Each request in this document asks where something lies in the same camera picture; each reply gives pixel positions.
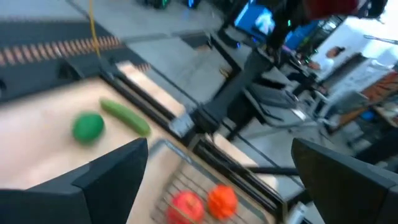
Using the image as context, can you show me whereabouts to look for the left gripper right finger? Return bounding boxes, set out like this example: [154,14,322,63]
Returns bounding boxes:
[291,138,398,224]

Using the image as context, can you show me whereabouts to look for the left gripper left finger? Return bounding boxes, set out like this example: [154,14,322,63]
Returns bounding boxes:
[0,138,149,224]

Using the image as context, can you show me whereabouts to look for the green cucumber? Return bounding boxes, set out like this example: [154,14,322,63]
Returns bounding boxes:
[99,98,152,138]

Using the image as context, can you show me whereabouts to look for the bright red apple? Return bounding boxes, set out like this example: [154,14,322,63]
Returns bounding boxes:
[165,190,206,224]

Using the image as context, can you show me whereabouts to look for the person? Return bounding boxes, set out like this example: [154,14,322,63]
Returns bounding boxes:
[307,45,346,82]

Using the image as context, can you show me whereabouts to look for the large green lime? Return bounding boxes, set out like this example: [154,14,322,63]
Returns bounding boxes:
[72,111,106,145]

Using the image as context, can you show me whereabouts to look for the blue lit monitor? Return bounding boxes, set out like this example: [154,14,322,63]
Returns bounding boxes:
[233,3,276,35]

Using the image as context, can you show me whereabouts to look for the black hazard-striped floor mat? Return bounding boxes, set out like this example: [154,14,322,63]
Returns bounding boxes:
[0,18,125,50]
[0,39,152,82]

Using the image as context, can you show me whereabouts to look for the computer tower blue lights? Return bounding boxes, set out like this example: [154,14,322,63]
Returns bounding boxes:
[183,0,203,9]

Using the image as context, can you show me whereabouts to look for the computer tower green lights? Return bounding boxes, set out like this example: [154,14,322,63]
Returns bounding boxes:
[136,0,172,9]

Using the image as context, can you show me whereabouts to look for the wire basket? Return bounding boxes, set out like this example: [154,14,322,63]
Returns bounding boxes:
[149,139,282,224]

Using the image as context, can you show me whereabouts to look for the yellow hanging cable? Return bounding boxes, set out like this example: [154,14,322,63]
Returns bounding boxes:
[88,0,103,58]

